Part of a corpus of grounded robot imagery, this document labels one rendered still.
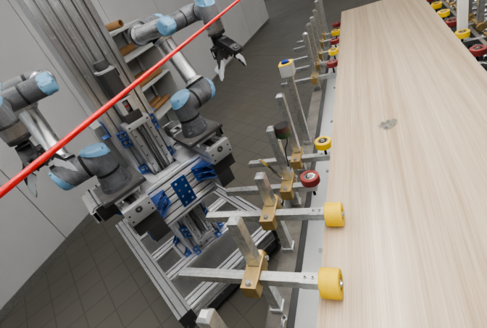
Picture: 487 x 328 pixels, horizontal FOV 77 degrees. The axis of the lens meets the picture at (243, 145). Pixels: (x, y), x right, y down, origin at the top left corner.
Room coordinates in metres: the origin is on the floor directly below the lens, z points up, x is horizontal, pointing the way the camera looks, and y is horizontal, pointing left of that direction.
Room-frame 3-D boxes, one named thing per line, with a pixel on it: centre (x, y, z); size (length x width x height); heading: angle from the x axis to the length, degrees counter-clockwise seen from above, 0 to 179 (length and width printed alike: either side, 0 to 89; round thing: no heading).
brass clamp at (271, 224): (0.85, 0.00, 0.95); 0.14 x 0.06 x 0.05; 152
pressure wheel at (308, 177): (1.01, -0.21, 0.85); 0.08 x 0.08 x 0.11
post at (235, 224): (0.65, 0.11, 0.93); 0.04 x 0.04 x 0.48; 62
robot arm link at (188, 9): (1.47, -0.01, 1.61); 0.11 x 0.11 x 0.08; 35
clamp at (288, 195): (1.07, -0.12, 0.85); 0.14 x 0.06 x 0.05; 152
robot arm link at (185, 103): (1.60, 0.21, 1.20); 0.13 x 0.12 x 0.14; 125
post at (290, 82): (1.55, -0.37, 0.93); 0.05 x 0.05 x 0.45; 62
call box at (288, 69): (1.54, -0.37, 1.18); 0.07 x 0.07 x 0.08; 62
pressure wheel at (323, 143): (1.21, -0.36, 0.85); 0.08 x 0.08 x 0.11
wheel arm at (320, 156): (1.30, -0.18, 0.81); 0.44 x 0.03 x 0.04; 62
